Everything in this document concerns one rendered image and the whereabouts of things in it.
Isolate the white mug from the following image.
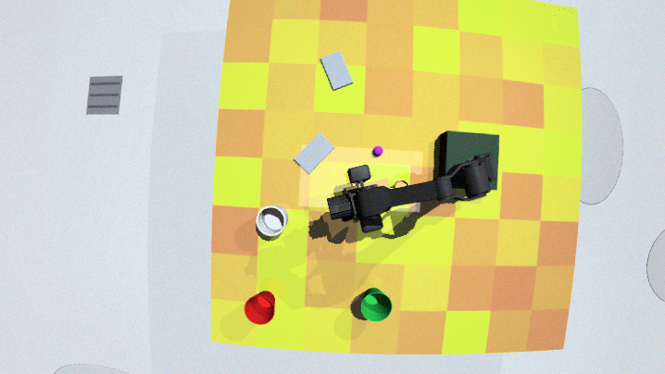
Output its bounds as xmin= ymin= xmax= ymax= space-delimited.
xmin=256 ymin=206 xmax=288 ymax=235

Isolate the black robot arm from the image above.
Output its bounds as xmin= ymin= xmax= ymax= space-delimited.
xmin=327 ymin=152 xmax=498 ymax=222

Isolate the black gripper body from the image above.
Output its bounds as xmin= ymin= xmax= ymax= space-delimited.
xmin=347 ymin=164 xmax=384 ymax=233

